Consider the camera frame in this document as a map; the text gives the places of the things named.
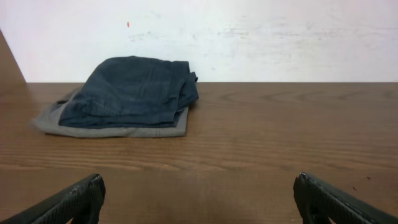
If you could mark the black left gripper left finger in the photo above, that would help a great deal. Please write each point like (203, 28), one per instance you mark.
(79, 203)

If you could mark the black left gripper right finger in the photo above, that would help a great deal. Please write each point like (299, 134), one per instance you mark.
(319, 202)

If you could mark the dark blue shorts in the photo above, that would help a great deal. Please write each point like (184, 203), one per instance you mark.
(132, 92)

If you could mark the folded grey shorts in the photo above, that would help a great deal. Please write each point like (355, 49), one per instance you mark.
(47, 122)

